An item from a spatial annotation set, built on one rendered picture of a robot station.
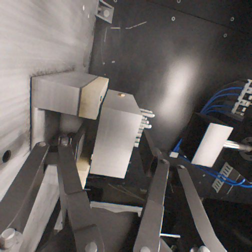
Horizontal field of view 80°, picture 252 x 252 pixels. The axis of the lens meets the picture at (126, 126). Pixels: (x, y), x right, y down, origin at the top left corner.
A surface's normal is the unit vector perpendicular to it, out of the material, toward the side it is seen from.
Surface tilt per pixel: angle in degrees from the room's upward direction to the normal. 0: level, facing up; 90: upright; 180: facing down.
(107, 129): 90
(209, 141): 90
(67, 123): 90
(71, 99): 90
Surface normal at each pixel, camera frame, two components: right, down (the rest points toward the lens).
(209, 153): 0.05, 0.39
